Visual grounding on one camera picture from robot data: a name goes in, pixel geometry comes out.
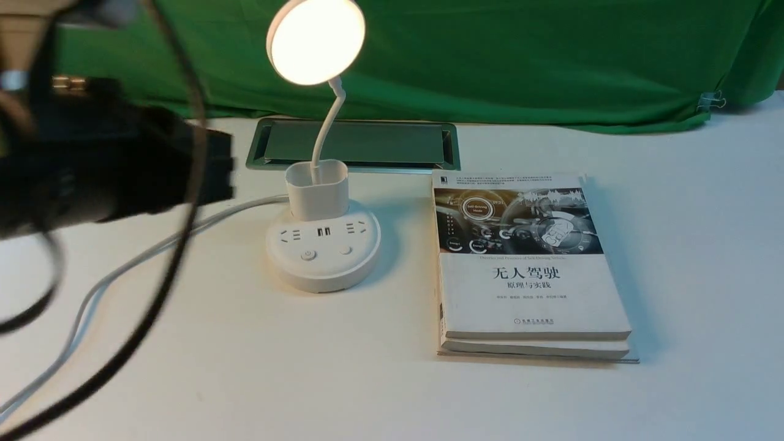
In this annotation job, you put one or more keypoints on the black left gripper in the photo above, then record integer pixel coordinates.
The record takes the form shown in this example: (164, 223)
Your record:
(80, 153)

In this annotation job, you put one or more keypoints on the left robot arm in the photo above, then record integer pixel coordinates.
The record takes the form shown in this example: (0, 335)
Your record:
(30, 64)

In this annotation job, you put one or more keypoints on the white desk lamp with sockets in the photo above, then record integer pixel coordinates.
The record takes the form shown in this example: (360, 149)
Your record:
(325, 242)

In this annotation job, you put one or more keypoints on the top white paperback book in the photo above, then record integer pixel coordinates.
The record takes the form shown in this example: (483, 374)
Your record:
(520, 258)

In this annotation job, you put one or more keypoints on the green backdrop cloth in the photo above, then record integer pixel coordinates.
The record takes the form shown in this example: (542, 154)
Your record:
(612, 67)

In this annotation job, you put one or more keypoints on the silver binder clip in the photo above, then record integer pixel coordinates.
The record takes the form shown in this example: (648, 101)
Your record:
(709, 101)

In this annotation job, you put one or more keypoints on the metal desk cable hatch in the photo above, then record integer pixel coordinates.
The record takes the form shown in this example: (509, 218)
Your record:
(365, 146)

